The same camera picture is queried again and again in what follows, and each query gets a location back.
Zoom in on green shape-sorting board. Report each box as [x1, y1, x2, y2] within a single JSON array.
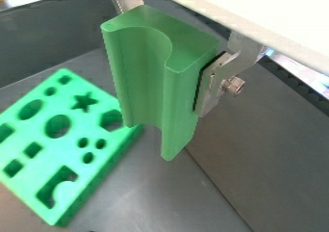
[[0, 68, 144, 226]]

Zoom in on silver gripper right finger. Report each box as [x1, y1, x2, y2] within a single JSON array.
[[195, 31, 269, 117]]

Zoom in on green arch block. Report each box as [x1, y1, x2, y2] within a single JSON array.
[[101, 5, 220, 161]]

